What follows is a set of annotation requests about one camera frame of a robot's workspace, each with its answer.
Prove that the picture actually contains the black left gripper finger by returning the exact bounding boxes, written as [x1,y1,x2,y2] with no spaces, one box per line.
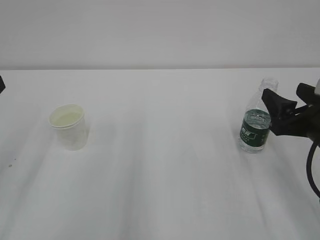
[0,76,6,94]

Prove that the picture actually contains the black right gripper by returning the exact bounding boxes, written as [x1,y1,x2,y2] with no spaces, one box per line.
[261,82,320,142]

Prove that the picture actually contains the clear green-label water bottle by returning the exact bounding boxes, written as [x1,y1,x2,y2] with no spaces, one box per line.
[239,78,279,153]

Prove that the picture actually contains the white paper cup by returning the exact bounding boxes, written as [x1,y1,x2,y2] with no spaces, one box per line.
[48,104,88,151]

